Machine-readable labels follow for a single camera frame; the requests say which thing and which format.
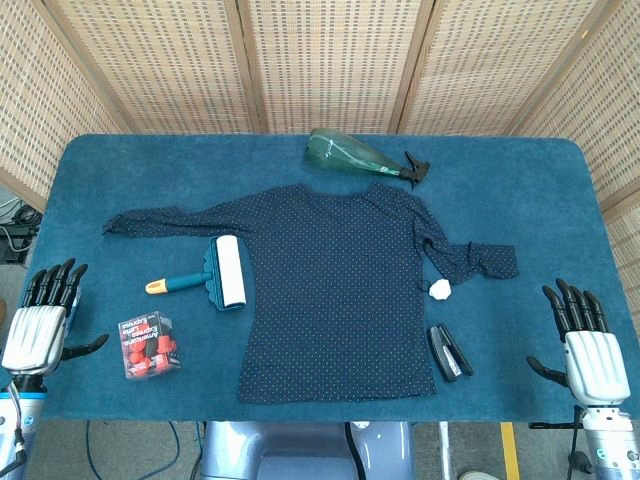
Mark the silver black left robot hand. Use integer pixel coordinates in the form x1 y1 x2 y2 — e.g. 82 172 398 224
1 257 110 376

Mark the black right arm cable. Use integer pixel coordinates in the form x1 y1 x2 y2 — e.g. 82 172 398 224
528 403 595 475

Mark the small white pendant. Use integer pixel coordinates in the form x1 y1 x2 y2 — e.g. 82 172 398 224
418 279 453 302

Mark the blue floor cable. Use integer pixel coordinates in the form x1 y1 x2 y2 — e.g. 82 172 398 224
83 419 104 480

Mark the white metal leg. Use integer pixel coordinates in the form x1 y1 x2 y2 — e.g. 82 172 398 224
438 421 455 480

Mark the blue plush table cloth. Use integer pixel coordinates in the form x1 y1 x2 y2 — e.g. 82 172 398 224
23 132 627 424

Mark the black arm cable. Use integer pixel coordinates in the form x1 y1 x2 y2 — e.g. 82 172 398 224
0 382 29 480
528 403 595 475

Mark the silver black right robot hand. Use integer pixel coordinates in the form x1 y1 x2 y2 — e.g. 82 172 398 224
525 278 632 407

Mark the black equipment on floor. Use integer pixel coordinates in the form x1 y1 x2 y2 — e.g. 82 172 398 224
0 198 44 266

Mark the black stapler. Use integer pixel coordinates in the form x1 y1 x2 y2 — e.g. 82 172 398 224
427 323 474 384

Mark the navy polka dot shirt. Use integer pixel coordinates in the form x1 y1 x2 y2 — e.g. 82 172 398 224
102 182 520 404

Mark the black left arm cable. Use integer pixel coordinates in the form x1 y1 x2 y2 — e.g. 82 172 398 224
0 382 29 480

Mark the black floor cable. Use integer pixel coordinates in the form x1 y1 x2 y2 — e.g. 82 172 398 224
167 420 202 480

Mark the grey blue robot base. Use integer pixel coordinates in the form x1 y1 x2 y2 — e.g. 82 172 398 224
199 420 416 480

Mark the green plastic spray bottle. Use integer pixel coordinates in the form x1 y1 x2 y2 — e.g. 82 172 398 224
303 127 432 192

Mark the woven bamboo folding screen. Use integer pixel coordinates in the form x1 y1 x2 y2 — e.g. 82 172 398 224
0 0 640 321

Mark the clear box with red items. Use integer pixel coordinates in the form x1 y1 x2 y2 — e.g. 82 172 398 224
117 310 182 381

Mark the teal lint roller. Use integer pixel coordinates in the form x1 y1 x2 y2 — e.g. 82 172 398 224
145 233 248 312

